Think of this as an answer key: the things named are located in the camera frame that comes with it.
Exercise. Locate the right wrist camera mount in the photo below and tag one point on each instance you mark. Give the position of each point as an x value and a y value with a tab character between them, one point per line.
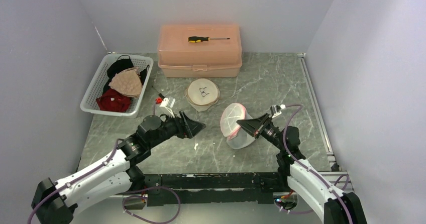
276	110

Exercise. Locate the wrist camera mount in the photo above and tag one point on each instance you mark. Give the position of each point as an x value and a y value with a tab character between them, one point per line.
276	110
164	105

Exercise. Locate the white plastic basket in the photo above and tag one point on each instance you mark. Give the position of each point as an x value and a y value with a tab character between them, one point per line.
100	78

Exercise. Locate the red bra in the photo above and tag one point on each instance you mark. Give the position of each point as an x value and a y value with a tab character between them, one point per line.
113	101

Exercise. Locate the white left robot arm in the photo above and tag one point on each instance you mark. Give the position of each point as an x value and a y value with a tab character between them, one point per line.
58	201

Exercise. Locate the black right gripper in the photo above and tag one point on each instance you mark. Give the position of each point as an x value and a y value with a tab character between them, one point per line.
253	126

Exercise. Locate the beige lace bra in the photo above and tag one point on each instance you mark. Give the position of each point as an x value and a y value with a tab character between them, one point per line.
127	83

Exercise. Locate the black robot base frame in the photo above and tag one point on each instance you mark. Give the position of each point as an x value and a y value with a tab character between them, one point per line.
258	187

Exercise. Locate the pink plastic storage box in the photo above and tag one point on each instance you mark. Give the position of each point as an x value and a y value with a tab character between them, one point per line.
177	58

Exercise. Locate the small yellow black screwdriver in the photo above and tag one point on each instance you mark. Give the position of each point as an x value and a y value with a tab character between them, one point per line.
159	92

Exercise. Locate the white mesh bag red zipper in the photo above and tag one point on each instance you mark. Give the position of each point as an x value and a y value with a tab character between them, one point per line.
235	136

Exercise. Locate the black bra in basket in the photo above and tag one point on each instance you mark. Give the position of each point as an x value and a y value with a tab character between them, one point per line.
122	63

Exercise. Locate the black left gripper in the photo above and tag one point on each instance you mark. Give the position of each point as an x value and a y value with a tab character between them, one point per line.
192	127

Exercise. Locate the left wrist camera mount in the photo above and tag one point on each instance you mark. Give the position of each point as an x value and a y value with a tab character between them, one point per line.
164	105

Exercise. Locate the beige mesh laundry bag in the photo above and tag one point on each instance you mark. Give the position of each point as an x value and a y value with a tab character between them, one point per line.
202	94

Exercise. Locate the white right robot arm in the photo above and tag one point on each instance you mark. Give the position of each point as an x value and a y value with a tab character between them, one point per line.
329	203

